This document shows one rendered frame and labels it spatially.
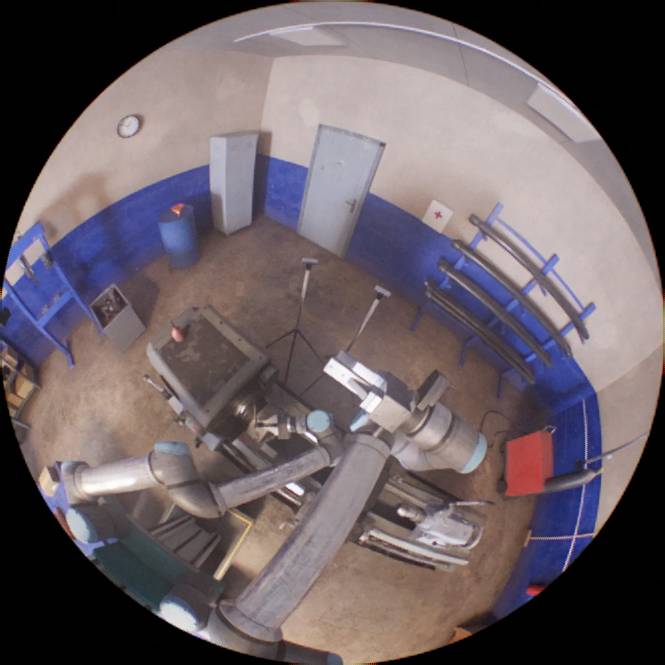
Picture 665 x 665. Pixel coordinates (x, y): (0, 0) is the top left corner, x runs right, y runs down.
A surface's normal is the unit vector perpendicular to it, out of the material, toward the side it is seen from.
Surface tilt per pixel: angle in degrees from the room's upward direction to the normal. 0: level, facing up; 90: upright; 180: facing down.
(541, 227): 90
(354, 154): 90
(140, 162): 90
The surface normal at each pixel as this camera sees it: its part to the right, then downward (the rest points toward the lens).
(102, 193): 0.80, 0.58
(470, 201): -0.55, 0.62
